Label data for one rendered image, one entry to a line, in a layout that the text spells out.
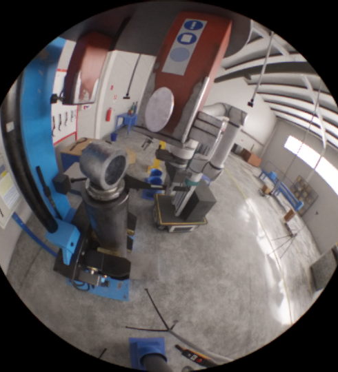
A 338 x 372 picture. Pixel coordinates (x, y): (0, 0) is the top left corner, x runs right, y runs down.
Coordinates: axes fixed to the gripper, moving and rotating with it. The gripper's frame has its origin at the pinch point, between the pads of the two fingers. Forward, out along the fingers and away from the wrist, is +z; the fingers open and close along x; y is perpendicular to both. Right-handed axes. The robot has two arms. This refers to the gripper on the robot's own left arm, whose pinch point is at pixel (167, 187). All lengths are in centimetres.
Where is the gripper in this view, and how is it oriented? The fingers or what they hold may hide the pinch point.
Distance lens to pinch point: 53.5
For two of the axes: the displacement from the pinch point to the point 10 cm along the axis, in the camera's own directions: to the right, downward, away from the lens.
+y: 9.3, 0.7, 3.7
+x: -2.4, -6.6, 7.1
